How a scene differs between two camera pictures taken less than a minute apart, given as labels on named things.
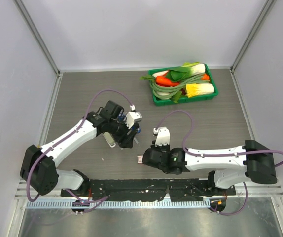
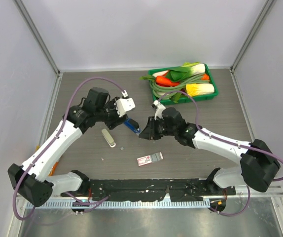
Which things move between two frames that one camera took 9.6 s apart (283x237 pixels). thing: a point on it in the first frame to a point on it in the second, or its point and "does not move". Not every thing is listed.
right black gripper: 156,148 to 149,133
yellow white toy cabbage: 193,89 does not move
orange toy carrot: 163,81 does not move
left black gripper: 125,140 to 117,120
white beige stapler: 109,139 does not move
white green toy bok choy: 188,69 does not move
